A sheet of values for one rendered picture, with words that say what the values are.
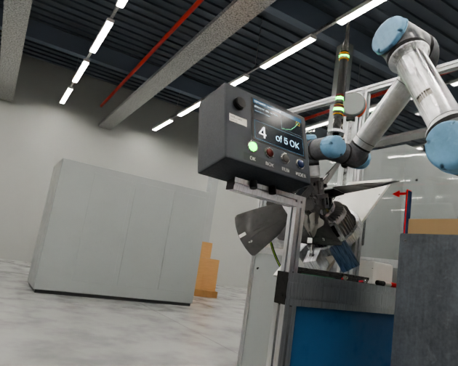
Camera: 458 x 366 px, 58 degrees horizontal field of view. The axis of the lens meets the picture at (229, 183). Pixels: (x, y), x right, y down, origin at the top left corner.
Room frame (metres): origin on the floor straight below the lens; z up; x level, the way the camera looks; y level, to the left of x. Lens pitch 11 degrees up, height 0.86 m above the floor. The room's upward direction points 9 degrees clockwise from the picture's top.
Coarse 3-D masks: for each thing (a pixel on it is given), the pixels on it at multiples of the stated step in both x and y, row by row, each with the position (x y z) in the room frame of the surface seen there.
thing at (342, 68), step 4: (340, 60) 1.67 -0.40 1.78; (344, 60) 1.66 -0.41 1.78; (340, 64) 1.66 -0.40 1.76; (344, 64) 1.66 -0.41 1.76; (340, 68) 1.66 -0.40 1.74; (344, 68) 1.66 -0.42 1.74; (340, 72) 1.66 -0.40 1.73; (344, 72) 1.66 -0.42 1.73; (340, 76) 1.66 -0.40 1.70; (344, 76) 1.66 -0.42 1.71; (340, 80) 1.66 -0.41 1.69; (344, 80) 1.66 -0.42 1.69; (340, 84) 1.66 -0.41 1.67; (344, 84) 1.66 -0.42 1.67; (340, 88) 1.66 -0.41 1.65; (344, 88) 1.66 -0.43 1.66; (340, 92) 1.66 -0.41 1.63; (344, 92) 1.67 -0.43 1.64
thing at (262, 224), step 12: (276, 204) 1.79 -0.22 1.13; (240, 216) 1.86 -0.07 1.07; (252, 216) 1.82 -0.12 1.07; (264, 216) 1.79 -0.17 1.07; (276, 216) 1.77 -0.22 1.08; (240, 228) 1.83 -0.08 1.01; (252, 228) 1.80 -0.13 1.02; (264, 228) 1.78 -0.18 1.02; (276, 228) 1.77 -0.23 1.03; (264, 240) 1.77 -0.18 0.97; (252, 252) 1.76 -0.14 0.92
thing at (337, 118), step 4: (344, 40) 1.67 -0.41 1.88; (344, 44) 1.66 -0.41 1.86; (344, 48) 1.66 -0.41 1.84; (348, 48) 1.66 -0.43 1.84; (348, 52) 1.67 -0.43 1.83; (336, 116) 1.66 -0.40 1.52; (340, 116) 1.66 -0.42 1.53; (336, 120) 1.66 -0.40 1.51; (340, 120) 1.66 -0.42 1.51; (336, 124) 1.66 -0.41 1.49; (340, 124) 1.66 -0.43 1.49; (332, 128) 1.68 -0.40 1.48; (336, 128) 1.66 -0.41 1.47
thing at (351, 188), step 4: (352, 184) 1.54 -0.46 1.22; (356, 184) 1.52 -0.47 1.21; (360, 184) 1.50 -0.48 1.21; (364, 184) 1.49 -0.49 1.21; (368, 184) 1.48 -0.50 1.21; (372, 184) 1.47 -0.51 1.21; (376, 184) 1.46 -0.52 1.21; (380, 184) 1.45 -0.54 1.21; (384, 184) 1.59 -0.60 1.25; (336, 188) 1.64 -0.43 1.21; (340, 188) 1.63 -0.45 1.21; (344, 188) 1.63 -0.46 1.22; (348, 188) 1.63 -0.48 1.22; (352, 188) 1.63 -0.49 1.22; (356, 188) 1.63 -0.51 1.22; (360, 188) 1.63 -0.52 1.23; (364, 188) 1.63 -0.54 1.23; (368, 188) 1.64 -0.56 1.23; (344, 192) 1.69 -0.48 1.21; (348, 192) 1.69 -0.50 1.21
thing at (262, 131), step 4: (256, 120) 0.91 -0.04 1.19; (256, 124) 0.91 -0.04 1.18; (260, 124) 0.91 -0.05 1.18; (264, 124) 0.92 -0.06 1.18; (256, 128) 0.90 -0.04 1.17; (260, 128) 0.91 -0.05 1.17; (264, 128) 0.92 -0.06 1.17; (268, 128) 0.93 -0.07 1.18; (256, 132) 0.90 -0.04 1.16; (260, 132) 0.91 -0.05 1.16; (264, 132) 0.92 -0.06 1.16; (268, 132) 0.93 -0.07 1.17; (256, 136) 0.90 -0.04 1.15; (260, 136) 0.91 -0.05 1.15; (264, 136) 0.91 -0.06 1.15; (268, 136) 0.92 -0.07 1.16; (264, 140) 0.91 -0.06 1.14; (268, 140) 0.92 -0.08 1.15
